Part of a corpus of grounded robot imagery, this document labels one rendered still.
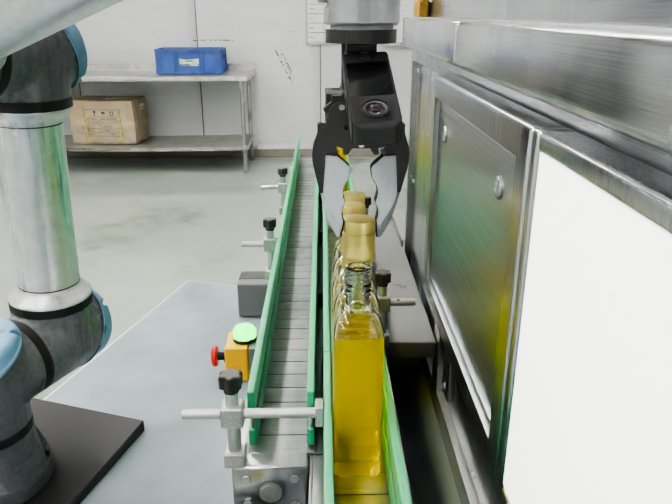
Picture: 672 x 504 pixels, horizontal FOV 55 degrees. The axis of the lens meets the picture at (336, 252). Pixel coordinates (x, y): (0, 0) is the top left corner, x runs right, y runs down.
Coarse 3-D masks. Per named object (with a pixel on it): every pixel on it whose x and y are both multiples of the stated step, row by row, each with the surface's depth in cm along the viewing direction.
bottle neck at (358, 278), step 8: (352, 264) 71; (360, 264) 71; (368, 264) 71; (352, 272) 69; (360, 272) 69; (368, 272) 70; (352, 280) 70; (360, 280) 70; (368, 280) 70; (352, 288) 70; (360, 288) 70; (368, 288) 71; (352, 296) 70; (360, 296) 70; (368, 296) 71; (352, 304) 71; (360, 304) 71; (368, 304) 71
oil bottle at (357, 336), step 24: (336, 312) 73; (360, 312) 71; (336, 336) 71; (360, 336) 70; (336, 360) 72; (360, 360) 71; (336, 384) 73; (360, 384) 73; (336, 408) 74; (360, 408) 74; (336, 432) 75; (360, 432) 75; (336, 456) 76; (360, 456) 76
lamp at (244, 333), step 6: (240, 324) 121; (246, 324) 121; (252, 324) 122; (234, 330) 120; (240, 330) 119; (246, 330) 119; (252, 330) 120; (234, 336) 120; (240, 336) 119; (246, 336) 119; (252, 336) 120; (234, 342) 120; (240, 342) 119; (246, 342) 119; (252, 342) 120
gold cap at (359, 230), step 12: (348, 216) 69; (360, 216) 69; (348, 228) 68; (360, 228) 67; (372, 228) 68; (348, 240) 68; (360, 240) 68; (372, 240) 68; (348, 252) 69; (360, 252) 68; (372, 252) 69
